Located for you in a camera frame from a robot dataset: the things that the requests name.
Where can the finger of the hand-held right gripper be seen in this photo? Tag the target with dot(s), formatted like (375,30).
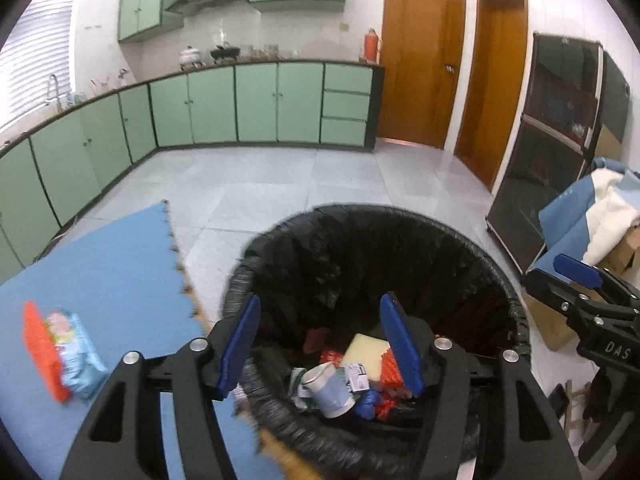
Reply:
(575,267)
(550,290)

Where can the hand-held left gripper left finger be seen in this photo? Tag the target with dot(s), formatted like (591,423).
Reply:
(240,345)

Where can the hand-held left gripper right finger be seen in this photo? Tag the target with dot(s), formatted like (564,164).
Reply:
(400,345)

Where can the orange foam net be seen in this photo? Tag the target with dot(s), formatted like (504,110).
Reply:
(387,372)
(40,350)

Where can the yellow sponge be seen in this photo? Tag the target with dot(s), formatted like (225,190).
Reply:
(365,350)

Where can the crushed green white carton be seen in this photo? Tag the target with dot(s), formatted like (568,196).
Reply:
(356,377)

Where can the dark blue plastic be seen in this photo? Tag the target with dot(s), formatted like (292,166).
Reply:
(367,404)

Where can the blue cream paper cup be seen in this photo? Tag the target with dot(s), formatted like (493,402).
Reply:
(327,390)

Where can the trash bin with black bag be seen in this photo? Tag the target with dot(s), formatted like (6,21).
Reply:
(350,260)

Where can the cardboard box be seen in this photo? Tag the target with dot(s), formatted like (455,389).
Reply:
(555,330)

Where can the blue cloth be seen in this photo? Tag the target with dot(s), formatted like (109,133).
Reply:
(565,220)

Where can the white cloth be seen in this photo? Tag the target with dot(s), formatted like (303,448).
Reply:
(607,215)

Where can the wooden sticks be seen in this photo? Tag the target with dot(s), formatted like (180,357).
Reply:
(575,410)

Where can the black glass cabinet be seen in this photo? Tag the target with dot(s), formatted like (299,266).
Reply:
(540,160)

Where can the blue foam mat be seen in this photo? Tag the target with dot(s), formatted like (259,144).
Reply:
(110,270)

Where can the light blue packet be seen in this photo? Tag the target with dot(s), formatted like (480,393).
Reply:
(82,367)

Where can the brown wooden door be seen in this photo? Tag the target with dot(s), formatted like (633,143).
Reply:
(420,60)
(495,90)

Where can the green base cabinets with drawers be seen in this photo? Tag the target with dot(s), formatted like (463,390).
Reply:
(260,105)

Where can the green base cabinets with sink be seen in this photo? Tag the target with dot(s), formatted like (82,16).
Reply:
(65,160)

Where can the white pot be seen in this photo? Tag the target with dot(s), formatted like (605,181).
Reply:
(190,57)

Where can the black wok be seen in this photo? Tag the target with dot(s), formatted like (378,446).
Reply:
(225,53)

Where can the row of glass jars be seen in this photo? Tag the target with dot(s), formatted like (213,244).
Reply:
(272,52)

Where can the orange thermos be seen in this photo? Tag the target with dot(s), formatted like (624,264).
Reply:
(370,45)

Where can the metal faucet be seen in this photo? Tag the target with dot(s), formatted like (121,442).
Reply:
(52,90)

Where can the range hood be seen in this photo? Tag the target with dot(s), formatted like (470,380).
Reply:
(200,2)

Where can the window blinds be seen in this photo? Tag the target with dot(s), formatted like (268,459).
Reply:
(35,50)

